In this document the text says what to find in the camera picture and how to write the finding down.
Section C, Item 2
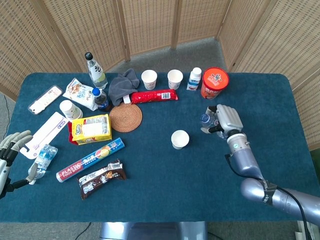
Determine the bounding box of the orange instant noodle tub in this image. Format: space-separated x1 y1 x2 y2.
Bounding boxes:
200 66 230 100

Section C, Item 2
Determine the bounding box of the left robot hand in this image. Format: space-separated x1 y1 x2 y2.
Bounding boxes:
0 129 39 200

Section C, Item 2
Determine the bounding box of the white snack bag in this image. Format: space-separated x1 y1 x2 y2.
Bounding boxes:
62 77 99 112

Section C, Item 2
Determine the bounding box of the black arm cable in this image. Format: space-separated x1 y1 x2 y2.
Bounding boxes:
224 152 312 240

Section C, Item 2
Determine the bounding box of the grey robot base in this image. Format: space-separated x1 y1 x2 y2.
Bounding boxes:
99 221 209 240

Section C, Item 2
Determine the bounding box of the cola bottle blue cap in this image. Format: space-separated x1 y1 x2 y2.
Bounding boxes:
91 87 112 113

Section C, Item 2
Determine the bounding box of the water bottle blue label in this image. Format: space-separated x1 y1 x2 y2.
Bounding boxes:
27 143 59 181

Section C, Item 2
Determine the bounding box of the brown chocolate snack packet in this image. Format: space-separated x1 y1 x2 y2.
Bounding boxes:
77 158 127 201

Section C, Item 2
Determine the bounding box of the white yogurt drink bottle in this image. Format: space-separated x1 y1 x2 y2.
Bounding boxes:
186 67 202 91

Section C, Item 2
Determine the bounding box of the white paper cup lying tilted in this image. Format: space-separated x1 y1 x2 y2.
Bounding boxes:
59 99 84 121

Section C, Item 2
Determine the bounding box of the blue plastic food wrap box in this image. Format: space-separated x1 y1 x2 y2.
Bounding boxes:
55 137 126 183

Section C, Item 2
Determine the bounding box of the white toothbrush pack orange print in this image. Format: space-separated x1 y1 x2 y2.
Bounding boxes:
27 84 63 115

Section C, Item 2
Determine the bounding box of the grey cloth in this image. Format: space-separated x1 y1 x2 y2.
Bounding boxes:
108 68 140 107

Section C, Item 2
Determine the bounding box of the black floor cable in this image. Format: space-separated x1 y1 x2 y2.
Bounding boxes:
1 94 11 141
81 221 92 238

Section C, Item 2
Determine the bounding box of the woven folding screen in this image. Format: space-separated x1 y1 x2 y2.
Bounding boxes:
0 0 320 151

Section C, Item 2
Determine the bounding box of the white paper cup green flower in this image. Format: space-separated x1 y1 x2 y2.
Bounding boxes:
170 129 190 150

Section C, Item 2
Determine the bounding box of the small clear plastic bottle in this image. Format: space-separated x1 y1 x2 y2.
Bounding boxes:
199 112 230 140

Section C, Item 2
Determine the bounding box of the blue table mat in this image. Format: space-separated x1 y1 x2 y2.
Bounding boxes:
0 72 316 223

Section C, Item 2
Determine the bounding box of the clear glass bottle black cap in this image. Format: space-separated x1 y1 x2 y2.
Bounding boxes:
84 51 108 90

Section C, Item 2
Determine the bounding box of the round woven rattan coaster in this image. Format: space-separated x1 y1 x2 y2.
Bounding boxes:
108 103 143 133

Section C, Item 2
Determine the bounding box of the yellow snack box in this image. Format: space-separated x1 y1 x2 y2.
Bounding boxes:
71 113 113 146

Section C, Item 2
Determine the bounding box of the white toothbrush pack purple label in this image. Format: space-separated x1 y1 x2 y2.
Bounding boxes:
20 111 69 160

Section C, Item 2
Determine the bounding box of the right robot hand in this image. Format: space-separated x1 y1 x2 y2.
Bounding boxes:
201 104 244 135

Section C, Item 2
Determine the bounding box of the red biscuit packet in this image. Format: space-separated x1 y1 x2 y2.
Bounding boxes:
130 88 179 105

